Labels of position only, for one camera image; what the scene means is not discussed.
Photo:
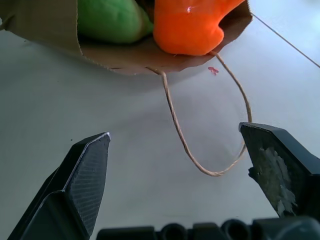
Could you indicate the green plush toy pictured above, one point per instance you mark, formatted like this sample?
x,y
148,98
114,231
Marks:
x,y
112,20

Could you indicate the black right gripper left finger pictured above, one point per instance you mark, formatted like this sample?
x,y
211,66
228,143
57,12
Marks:
x,y
82,180

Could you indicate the brown paper bag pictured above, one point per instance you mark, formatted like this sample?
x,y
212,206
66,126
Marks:
x,y
125,57

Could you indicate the orange plush toy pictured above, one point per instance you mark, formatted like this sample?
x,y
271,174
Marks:
x,y
187,27

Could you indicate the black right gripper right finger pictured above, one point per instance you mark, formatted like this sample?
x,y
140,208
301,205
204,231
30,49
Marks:
x,y
280,165

